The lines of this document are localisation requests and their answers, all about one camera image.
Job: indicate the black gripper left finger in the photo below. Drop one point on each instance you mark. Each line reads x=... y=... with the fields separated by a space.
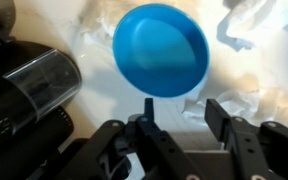
x=124 y=153

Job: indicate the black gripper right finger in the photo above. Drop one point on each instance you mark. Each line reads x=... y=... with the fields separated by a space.
x=260 y=150

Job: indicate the light blue bowl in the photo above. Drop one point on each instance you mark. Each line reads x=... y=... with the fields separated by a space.
x=160 y=50

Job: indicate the white crumpled plastic sheet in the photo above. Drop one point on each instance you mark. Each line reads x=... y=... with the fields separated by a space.
x=257 y=50

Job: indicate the black coffee machine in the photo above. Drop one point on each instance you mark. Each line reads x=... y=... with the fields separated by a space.
x=27 y=110

